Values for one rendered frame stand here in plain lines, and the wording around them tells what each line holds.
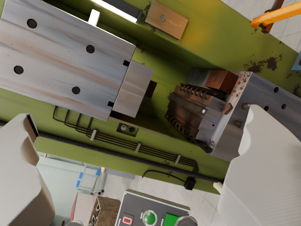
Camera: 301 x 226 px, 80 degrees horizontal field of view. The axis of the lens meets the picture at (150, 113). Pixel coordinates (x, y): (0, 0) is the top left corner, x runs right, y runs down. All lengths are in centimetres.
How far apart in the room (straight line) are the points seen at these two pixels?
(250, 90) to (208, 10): 40
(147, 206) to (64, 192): 872
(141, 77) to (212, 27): 44
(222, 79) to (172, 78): 48
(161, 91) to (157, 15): 53
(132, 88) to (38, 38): 34
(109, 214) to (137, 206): 314
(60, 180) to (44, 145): 831
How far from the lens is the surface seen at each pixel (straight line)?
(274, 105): 95
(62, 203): 974
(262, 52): 113
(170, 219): 81
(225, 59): 100
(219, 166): 117
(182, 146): 99
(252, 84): 84
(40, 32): 71
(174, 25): 86
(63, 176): 913
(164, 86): 122
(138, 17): 81
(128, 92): 69
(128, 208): 83
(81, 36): 69
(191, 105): 94
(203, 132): 84
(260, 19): 82
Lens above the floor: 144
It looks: 18 degrees down
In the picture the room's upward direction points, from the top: 70 degrees counter-clockwise
